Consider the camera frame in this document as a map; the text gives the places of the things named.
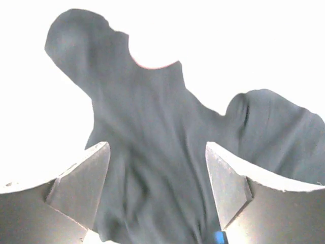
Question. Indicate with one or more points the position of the pink hanger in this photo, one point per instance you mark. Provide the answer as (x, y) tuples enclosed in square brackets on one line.
[(154, 63)]

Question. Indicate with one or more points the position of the black t shirt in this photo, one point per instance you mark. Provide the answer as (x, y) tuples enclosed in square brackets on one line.
[(157, 188)]

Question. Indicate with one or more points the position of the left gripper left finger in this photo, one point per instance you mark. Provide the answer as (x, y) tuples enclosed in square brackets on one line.
[(58, 210)]

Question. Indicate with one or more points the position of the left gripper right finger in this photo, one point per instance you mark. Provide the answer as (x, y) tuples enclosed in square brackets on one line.
[(257, 206)]

